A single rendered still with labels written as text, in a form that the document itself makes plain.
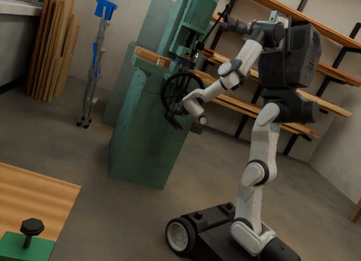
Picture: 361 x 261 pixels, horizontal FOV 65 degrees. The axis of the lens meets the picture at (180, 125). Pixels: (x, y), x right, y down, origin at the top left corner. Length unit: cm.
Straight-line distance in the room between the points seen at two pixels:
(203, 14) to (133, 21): 243
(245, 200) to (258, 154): 27
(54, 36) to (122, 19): 151
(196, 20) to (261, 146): 95
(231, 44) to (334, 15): 165
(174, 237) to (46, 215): 101
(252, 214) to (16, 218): 121
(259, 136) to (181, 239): 74
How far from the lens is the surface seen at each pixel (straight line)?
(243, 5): 458
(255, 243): 168
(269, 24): 150
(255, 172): 160
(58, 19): 308
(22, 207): 93
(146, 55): 204
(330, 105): 490
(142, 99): 194
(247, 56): 143
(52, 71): 319
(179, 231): 175
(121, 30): 436
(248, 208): 171
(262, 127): 160
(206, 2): 203
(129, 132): 202
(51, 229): 88
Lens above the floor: 111
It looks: 16 degrees down
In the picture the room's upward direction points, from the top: 24 degrees clockwise
